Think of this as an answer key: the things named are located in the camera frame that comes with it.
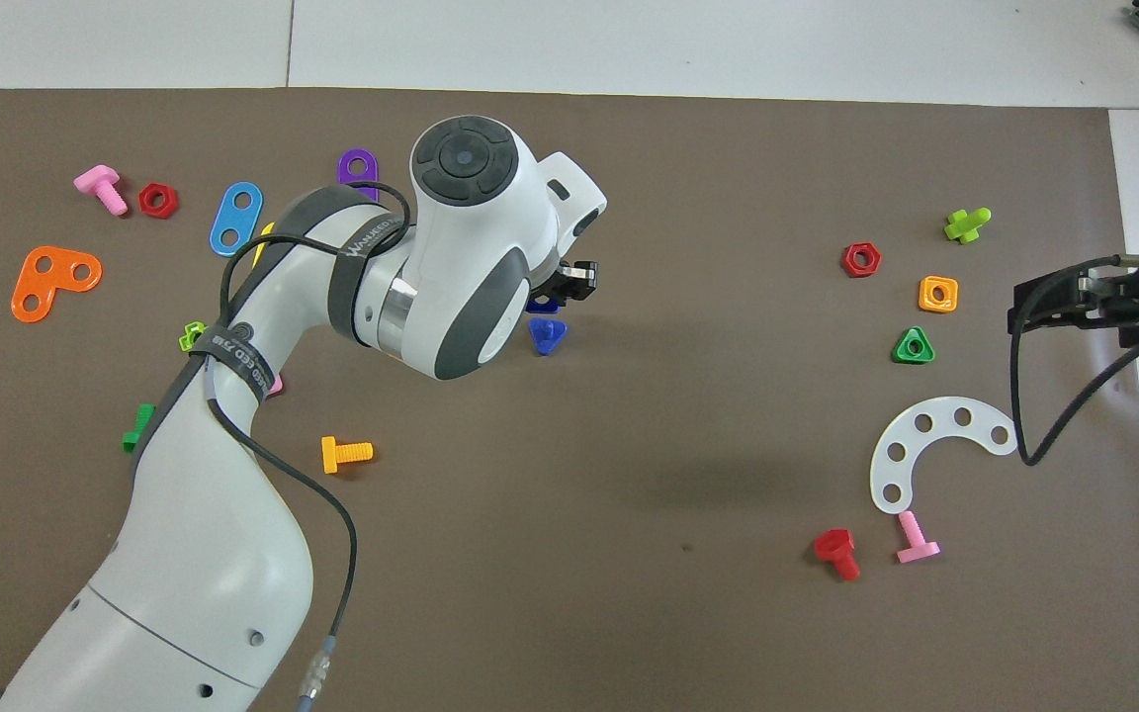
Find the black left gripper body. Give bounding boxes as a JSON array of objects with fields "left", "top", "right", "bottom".
[{"left": 534, "top": 259, "right": 582, "bottom": 302}]

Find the blue triangle-head screw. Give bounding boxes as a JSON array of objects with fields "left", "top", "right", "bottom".
[{"left": 527, "top": 317, "right": 570, "bottom": 358}]

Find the lime green cross-head screw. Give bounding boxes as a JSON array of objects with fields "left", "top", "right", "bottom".
[{"left": 943, "top": 207, "right": 994, "bottom": 245}]

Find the orange square nut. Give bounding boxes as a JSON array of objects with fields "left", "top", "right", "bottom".
[{"left": 918, "top": 274, "right": 960, "bottom": 314}]

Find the green triangle nut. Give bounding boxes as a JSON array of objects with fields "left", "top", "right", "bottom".
[{"left": 891, "top": 325, "right": 937, "bottom": 366}]

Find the pink plastic screw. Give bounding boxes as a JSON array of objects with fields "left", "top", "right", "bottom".
[
  {"left": 895, "top": 509, "right": 942, "bottom": 566},
  {"left": 73, "top": 164, "right": 130, "bottom": 218}
]

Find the orange plastic screw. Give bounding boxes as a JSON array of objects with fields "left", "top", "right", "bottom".
[{"left": 320, "top": 435, "right": 375, "bottom": 476}]

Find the red hexagon-head screw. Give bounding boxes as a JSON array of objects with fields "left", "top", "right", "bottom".
[{"left": 813, "top": 528, "right": 862, "bottom": 582}]

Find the green plastic screw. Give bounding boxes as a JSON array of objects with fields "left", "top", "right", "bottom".
[{"left": 122, "top": 403, "right": 157, "bottom": 455}]

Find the white curved five-hole plate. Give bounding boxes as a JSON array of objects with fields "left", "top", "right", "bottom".
[{"left": 869, "top": 397, "right": 1021, "bottom": 516}]

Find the brown table mat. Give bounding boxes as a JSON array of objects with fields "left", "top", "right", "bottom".
[{"left": 0, "top": 87, "right": 1139, "bottom": 712}]

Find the purple four-hole plate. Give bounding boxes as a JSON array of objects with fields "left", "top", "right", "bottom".
[{"left": 337, "top": 148, "right": 379, "bottom": 191}]

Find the blue two-hole plate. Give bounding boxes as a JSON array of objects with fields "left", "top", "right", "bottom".
[{"left": 209, "top": 181, "right": 265, "bottom": 258}]

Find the orange angled three-hole plate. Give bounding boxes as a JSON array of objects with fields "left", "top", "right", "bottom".
[{"left": 10, "top": 245, "right": 104, "bottom": 324}]

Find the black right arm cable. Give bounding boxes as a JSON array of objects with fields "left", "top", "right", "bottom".
[{"left": 1009, "top": 255, "right": 1139, "bottom": 468}]

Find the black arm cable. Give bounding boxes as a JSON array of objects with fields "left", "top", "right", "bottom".
[
  {"left": 202, "top": 181, "right": 414, "bottom": 712},
  {"left": 1009, "top": 255, "right": 1139, "bottom": 468}
]

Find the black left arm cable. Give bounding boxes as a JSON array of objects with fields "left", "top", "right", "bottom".
[{"left": 202, "top": 181, "right": 414, "bottom": 712}]

